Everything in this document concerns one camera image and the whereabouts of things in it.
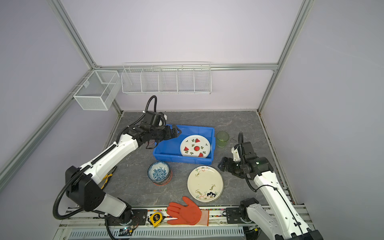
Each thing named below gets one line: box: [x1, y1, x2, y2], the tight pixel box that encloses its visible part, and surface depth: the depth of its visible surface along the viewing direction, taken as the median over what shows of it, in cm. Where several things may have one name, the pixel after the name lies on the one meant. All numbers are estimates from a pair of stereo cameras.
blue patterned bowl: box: [147, 161, 171, 183], surface depth 82 cm
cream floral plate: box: [187, 165, 224, 203], surface depth 85 cm
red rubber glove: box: [166, 196, 210, 226], surface depth 76 cm
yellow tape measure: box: [147, 212, 166, 228], surface depth 74 cm
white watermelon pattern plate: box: [180, 134, 211, 159], surface depth 101 cm
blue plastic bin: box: [153, 124, 216, 165], surface depth 98 cm
